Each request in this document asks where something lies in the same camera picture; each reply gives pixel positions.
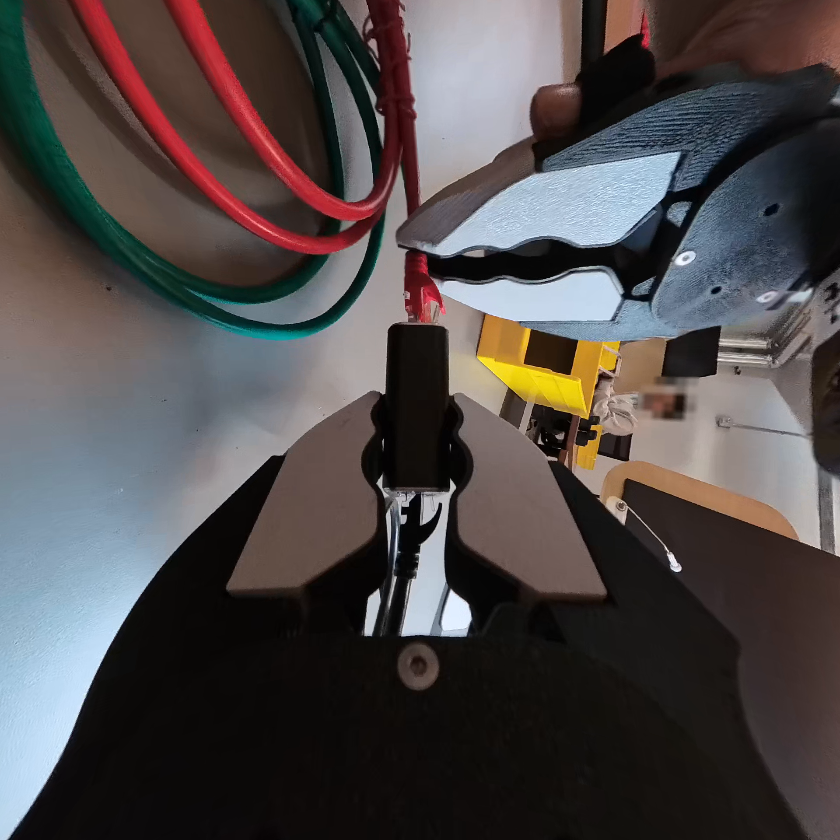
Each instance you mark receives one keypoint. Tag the black ethernet splitter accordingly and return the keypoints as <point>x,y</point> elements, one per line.
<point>418,394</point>

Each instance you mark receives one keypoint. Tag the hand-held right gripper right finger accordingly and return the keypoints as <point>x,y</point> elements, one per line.
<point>518,518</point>

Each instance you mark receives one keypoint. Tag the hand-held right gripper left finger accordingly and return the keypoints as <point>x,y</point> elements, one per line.
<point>308,512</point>

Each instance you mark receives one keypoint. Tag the book stand with black board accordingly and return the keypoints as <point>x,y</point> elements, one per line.
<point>689,354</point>
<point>709,518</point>

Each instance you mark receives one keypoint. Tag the person's left hand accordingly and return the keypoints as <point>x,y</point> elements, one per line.
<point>735,33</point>

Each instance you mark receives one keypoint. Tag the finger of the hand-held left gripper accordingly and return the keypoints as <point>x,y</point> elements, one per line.
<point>564,203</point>
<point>551,298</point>

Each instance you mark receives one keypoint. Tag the yellow storage bin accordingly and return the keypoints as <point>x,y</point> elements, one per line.
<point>525,367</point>

